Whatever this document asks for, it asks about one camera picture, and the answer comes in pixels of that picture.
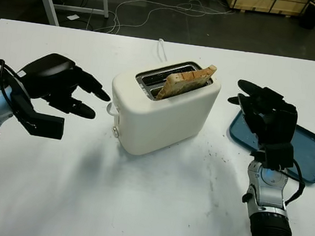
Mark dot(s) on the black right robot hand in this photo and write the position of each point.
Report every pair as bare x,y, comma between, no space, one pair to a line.
282,121

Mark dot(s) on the white toaster lever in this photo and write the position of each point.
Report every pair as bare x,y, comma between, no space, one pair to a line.
112,110

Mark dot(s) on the white paper sheet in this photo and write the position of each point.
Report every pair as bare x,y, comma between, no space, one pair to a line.
73,17

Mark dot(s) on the silver toaster dial knob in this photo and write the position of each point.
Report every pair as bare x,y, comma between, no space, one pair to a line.
115,131

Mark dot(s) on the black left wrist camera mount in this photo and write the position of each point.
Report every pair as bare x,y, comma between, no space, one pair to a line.
43,125

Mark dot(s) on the wooden crate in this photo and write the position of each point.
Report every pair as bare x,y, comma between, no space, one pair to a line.
273,3

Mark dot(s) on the slice of bread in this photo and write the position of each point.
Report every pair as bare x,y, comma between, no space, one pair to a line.
184,82

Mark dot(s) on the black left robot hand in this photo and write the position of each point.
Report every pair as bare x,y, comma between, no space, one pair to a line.
48,77

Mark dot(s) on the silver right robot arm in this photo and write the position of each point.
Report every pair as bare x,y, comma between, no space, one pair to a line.
269,207

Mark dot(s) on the black trash bin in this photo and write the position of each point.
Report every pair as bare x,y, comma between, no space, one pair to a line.
311,17

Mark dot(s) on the blue plastic tray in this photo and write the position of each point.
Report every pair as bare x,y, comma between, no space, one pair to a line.
310,152

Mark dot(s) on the cream white toaster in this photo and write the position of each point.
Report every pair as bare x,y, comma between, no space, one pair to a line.
163,118

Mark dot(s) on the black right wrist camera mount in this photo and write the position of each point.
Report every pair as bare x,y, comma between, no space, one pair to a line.
279,156

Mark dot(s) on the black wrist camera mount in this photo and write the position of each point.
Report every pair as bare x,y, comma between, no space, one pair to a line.
279,156
43,125

